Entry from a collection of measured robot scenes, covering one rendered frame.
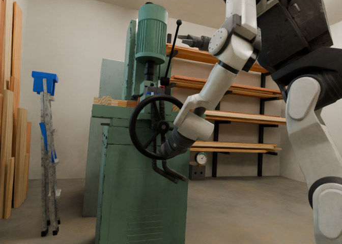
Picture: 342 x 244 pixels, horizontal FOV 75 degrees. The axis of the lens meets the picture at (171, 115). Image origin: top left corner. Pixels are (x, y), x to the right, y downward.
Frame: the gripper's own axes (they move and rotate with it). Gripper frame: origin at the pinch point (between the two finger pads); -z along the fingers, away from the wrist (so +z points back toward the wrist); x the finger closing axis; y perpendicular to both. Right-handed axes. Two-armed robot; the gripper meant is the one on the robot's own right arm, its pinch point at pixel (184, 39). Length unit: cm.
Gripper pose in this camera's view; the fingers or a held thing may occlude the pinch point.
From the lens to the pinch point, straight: 140.3
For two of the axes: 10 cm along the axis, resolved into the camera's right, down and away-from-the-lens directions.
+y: -2.4, 8.3, 5.0
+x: 2.3, 5.5, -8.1
